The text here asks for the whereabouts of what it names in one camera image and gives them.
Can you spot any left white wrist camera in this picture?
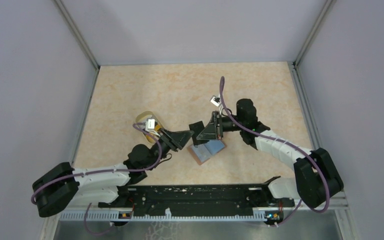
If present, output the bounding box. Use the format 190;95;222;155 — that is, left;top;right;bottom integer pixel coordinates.
145;118;157;131

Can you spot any black credit card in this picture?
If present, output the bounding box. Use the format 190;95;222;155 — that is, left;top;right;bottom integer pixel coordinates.
188;121;208;146

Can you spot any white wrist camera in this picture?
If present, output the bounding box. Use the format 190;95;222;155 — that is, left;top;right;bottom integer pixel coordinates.
145;118;157;131
210;95;221;107

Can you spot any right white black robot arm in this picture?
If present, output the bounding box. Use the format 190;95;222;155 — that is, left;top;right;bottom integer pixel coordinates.
189;98;344;209

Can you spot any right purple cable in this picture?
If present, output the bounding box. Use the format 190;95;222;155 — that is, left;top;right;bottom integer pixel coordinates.
219;76;331;229

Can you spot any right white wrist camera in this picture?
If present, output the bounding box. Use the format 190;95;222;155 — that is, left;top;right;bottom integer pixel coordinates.
210;95;221;107

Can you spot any beige oval card tray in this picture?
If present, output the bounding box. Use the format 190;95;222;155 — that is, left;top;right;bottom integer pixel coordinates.
134;110;164;144

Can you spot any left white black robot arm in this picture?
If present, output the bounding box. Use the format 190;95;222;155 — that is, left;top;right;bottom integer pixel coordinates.
31;128;194;218

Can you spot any left aluminium corner post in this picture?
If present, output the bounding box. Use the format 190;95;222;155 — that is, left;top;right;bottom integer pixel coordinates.
53;0;100;70

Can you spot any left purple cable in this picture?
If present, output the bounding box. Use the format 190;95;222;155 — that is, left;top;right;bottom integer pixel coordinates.
30;122;164;237

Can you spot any right aluminium corner post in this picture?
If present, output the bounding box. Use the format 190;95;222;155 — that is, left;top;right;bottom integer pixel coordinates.
292;0;337;69

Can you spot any white slotted cable duct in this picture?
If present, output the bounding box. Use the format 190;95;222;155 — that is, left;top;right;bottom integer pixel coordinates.
59;210;268;222

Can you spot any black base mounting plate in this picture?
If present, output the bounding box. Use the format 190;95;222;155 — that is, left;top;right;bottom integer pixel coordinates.
98;179;295;217

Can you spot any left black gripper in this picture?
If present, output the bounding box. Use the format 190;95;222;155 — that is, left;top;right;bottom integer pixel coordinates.
147;127;195;171

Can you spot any aluminium frame rail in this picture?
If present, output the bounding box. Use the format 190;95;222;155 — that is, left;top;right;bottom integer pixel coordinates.
47;187;349;211

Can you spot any brown leather card holder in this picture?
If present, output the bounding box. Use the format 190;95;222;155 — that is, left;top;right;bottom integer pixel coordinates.
187;140;227;166

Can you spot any aluminium corner post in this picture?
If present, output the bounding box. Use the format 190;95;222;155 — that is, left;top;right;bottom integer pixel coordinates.
292;0;337;69
53;0;100;70

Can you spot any purple cable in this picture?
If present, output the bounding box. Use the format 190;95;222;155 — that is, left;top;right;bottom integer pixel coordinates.
30;122;164;237
219;76;331;229

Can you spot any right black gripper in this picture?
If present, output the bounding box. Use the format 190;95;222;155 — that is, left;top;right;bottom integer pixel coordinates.
196;110;245;141

